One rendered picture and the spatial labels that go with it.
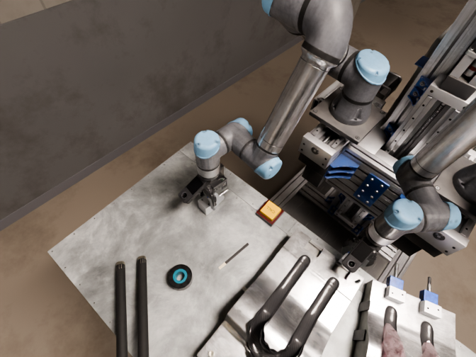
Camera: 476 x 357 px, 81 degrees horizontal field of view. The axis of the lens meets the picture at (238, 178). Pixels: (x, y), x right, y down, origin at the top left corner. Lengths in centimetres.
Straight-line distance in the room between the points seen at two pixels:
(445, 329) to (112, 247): 112
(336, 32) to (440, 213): 51
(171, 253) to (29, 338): 120
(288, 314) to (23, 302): 163
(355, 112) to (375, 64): 17
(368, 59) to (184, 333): 106
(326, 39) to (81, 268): 102
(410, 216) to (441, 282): 152
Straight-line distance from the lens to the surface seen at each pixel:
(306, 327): 94
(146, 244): 110
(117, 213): 119
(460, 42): 115
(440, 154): 85
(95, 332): 194
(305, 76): 71
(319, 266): 100
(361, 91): 109
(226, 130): 85
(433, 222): 87
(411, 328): 111
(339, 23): 70
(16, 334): 213
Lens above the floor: 180
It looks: 57 degrees down
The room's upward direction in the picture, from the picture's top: 4 degrees clockwise
